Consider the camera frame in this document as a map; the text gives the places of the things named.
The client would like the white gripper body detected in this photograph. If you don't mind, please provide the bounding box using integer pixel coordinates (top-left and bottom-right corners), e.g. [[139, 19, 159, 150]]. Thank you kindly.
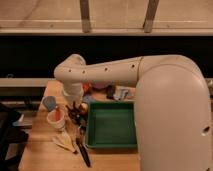
[[62, 83, 84, 104]]

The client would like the bunch of dark grapes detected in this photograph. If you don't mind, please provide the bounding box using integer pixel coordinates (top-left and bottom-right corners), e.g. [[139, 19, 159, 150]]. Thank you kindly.
[[66, 104, 88, 125]]

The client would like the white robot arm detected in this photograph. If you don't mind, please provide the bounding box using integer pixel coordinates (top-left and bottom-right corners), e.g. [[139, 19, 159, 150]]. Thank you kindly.
[[54, 55, 213, 171]]

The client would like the blue-grey small cup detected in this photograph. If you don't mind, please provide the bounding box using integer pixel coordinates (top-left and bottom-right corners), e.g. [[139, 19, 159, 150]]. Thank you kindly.
[[42, 96, 57, 112]]

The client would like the red bowl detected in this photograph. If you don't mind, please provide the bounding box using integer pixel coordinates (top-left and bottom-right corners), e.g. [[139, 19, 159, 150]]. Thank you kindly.
[[83, 83, 90, 93]]

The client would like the blue flat object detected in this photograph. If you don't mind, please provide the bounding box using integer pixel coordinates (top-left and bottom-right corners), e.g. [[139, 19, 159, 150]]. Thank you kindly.
[[83, 95, 95, 104]]

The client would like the yellow lemon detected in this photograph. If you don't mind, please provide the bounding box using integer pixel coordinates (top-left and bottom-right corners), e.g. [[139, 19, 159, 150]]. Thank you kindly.
[[81, 103, 88, 112]]

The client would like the blue-grey cloth object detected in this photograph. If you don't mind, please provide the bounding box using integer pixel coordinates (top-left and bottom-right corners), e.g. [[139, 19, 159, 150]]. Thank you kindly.
[[113, 87, 135, 101]]

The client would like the green plastic tray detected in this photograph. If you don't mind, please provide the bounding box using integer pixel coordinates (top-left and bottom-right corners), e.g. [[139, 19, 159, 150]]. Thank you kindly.
[[85, 102, 137, 149]]

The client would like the black chair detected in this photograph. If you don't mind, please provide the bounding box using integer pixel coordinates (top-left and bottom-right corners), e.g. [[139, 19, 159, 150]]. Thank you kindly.
[[0, 103, 29, 171]]

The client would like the black handled knife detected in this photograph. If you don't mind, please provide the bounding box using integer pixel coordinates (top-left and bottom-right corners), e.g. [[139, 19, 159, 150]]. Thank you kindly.
[[76, 130, 91, 167]]

